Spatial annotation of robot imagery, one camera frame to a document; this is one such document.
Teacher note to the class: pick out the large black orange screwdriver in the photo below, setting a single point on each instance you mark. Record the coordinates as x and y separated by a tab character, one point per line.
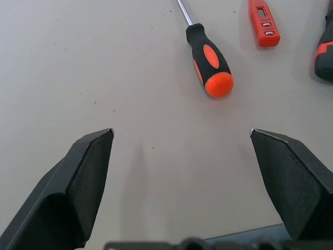
205	52

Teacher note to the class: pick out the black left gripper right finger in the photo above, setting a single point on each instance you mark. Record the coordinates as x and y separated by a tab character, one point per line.
294	187

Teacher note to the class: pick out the black orange claw hammer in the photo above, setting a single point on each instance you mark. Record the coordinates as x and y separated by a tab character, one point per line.
325	61

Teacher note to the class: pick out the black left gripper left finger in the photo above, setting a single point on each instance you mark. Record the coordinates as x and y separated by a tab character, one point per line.
65	198

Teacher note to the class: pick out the orange voltage tester pen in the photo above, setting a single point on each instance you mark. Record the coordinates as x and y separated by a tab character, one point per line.
263	26

